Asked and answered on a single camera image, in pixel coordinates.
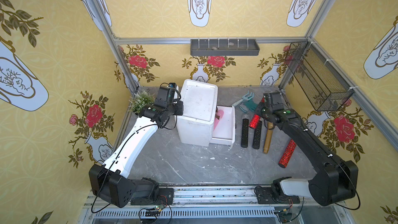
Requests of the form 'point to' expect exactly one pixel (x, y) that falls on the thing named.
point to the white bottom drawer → (225, 132)
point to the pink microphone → (220, 113)
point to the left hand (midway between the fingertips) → (180, 105)
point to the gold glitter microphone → (268, 137)
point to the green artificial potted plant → (140, 99)
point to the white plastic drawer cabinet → (200, 104)
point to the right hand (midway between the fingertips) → (253, 108)
